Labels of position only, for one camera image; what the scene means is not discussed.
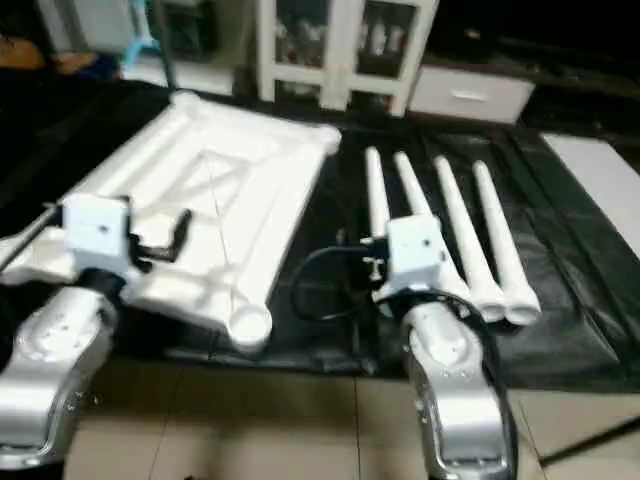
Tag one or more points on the white drawer unit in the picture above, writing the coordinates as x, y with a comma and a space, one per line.
470, 92

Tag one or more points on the light blue plastic object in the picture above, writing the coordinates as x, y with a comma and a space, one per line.
140, 35

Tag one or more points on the black work mat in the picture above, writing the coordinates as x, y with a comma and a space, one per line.
580, 300

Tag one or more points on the dark low media cabinet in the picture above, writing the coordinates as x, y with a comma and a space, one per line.
590, 80

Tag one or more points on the black metal frame leg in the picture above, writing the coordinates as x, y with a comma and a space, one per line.
590, 442

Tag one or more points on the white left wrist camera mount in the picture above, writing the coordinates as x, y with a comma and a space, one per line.
98, 232

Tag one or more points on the white glass door cabinet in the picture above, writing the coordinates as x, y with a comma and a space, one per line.
340, 50

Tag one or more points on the white flat board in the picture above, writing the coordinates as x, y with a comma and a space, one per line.
600, 180

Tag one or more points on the white plastic table leg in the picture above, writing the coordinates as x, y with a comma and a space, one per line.
505, 240
376, 190
412, 190
462, 230

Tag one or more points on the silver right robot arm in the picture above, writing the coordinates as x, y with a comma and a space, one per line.
455, 390

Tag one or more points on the white plastic table top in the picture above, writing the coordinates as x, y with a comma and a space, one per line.
220, 200

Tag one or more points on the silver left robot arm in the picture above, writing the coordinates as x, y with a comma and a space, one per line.
50, 360

